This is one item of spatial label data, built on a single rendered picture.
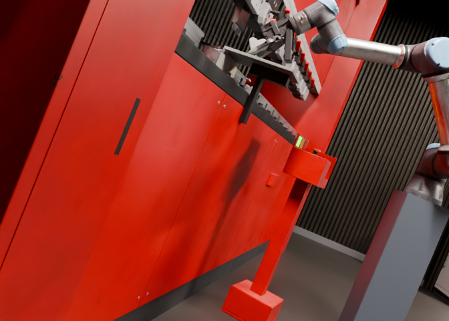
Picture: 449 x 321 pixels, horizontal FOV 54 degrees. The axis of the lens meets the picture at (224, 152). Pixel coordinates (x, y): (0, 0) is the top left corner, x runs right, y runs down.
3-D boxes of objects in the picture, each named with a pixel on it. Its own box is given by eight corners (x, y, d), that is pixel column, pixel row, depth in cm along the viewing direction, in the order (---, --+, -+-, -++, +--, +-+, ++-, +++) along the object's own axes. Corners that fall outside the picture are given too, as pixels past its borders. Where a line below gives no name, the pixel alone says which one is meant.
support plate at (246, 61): (292, 71, 149) (293, 69, 149) (223, 47, 157) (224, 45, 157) (298, 84, 166) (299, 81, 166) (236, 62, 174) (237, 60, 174)
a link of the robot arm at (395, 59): (425, 49, 183) (310, 29, 177) (440, 45, 172) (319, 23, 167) (420, 77, 183) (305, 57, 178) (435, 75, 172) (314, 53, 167)
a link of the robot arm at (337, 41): (342, 48, 168) (329, 22, 167) (353, 43, 157) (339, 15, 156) (324, 58, 168) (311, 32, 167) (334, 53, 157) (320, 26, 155)
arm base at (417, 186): (431, 204, 189) (440, 182, 188) (446, 208, 174) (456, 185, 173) (397, 190, 190) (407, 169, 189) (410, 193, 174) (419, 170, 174)
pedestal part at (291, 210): (261, 296, 195) (309, 182, 194) (249, 289, 197) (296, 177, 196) (265, 293, 201) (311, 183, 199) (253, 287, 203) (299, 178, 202)
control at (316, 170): (316, 186, 185) (333, 146, 185) (282, 172, 192) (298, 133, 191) (324, 188, 204) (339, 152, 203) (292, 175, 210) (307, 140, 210)
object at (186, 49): (134, 19, 81) (143, -4, 81) (47, -11, 87) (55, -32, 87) (307, 156, 367) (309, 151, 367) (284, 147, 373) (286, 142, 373)
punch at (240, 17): (234, 27, 161) (244, 3, 160) (229, 26, 161) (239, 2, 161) (240, 37, 170) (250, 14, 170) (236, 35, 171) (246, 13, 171)
